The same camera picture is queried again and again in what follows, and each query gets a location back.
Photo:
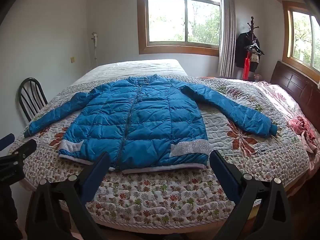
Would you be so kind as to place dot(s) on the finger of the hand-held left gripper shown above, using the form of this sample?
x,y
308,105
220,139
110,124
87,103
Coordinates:
x,y
23,150
7,142

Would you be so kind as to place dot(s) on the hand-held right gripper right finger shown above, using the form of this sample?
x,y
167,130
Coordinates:
x,y
223,173

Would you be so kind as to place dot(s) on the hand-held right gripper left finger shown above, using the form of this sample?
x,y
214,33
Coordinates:
x,y
96,173

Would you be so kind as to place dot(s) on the blue puffer jacket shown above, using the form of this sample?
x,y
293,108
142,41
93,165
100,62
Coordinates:
x,y
150,120

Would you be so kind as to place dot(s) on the black clothes hangers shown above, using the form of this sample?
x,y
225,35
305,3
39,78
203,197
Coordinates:
x,y
255,48

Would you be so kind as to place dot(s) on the floral quilted bedspread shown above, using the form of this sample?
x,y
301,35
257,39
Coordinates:
x,y
162,200

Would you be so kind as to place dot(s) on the pink crumpled cloth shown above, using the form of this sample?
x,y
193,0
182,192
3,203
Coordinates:
x,y
302,127

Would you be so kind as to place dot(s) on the red hanging item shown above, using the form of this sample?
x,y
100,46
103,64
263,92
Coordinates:
x,y
246,67

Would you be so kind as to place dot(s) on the dark wooden headboard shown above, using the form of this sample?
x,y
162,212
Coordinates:
x,y
295,80

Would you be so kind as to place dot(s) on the black hanging garment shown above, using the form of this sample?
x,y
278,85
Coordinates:
x,y
241,50

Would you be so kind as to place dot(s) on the grey pleated curtain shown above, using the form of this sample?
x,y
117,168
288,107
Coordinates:
x,y
226,42

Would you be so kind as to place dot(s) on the dark wooden coat rack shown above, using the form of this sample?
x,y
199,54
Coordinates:
x,y
252,22

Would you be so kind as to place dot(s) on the small wooden framed window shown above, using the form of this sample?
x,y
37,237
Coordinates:
x,y
302,37

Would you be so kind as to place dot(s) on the large wooden framed window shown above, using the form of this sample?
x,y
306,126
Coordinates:
x,y
165,17

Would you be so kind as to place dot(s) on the white wall handset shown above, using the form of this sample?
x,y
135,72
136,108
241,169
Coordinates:
x,y
94,38

